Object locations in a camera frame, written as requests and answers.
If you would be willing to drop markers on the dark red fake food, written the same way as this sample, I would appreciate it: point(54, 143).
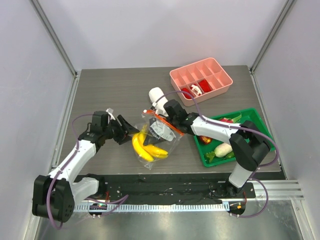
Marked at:
point(205, 140)

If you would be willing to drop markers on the red white fake food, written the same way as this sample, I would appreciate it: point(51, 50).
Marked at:
point(196, 90)

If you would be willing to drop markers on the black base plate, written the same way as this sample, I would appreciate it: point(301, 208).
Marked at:
point(173, 189)

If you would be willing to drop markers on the yellow fake banana bunch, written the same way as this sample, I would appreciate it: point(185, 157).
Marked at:
point(148, 152)

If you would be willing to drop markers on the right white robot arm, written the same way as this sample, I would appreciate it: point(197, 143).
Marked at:
point(249, 145)

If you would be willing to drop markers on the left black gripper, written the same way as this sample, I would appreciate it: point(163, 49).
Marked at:
point(123, 136)

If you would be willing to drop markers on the red fake food piece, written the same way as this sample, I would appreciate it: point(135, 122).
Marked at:
point(205, 86)

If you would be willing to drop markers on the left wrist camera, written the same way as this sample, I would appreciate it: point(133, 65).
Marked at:
point(110, 114)

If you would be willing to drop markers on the clear orange zip top bag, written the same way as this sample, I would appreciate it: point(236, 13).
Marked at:
point(168, 146)

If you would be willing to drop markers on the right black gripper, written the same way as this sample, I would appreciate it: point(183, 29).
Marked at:
point(169, 111)

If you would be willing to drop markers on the pink compartment tray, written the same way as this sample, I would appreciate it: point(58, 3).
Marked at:
point(193, 73)

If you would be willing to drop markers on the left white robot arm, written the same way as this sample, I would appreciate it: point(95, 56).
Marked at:
point(56, 194)

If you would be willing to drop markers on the rolled white towel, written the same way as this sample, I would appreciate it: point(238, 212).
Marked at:
point(158, 100)

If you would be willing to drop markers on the green plastic tray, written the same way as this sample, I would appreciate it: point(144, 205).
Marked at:
point(249, 114)

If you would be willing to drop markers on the green fake chili pepper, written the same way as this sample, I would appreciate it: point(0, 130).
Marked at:
point(230, 155)

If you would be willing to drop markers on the white fake radish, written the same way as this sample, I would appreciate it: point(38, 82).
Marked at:
point(219, 152)

